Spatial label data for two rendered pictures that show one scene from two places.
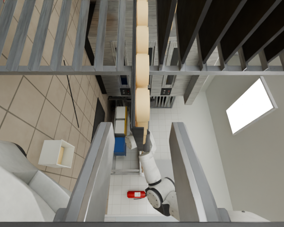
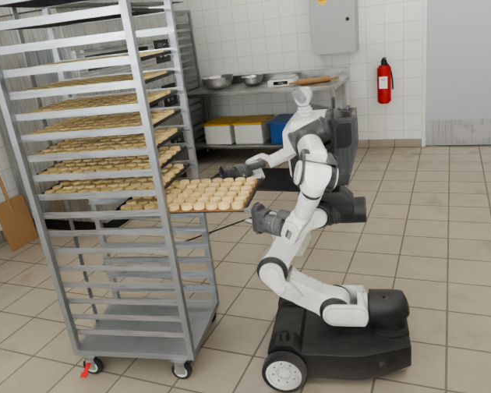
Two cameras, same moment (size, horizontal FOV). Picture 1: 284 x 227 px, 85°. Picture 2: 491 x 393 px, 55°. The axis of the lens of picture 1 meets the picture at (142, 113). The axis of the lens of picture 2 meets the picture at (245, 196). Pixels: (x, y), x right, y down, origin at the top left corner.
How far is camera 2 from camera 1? 1.76 m
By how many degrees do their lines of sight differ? 21
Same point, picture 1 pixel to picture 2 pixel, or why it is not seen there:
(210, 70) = (187, 121)
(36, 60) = (201, 259)
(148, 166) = (277, 161)
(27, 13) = (159, 274)
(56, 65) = (203, 244)
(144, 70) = (225, 206)
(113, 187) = (372, 130)
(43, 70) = (208, 253)
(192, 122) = not seen: outside the picture
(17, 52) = (196, 274)
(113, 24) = not seen: hidden behind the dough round
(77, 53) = (189, 230)
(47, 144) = not seen: hidden behind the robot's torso
